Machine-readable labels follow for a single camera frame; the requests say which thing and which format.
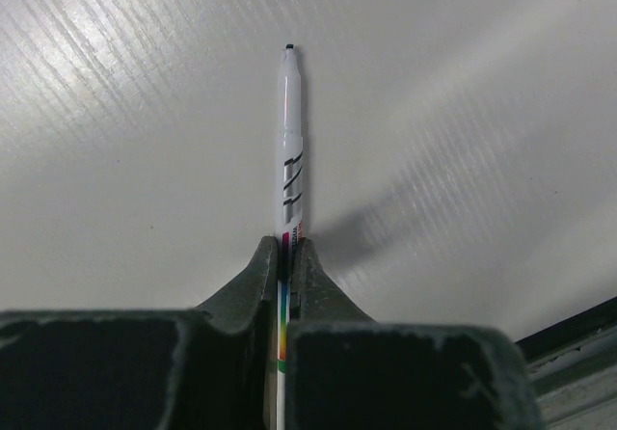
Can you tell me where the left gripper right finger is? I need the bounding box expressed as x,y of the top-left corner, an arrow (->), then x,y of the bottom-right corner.
286,239 -> 544,429

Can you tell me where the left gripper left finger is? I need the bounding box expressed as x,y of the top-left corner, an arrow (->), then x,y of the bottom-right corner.
1,237 -> 278,429

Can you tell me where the green-end white pen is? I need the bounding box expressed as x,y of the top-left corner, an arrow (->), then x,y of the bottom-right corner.
275,43 -> 304,429

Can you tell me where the aluminium frame rail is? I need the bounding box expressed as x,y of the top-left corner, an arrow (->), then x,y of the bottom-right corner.
517,298 -> 616,429

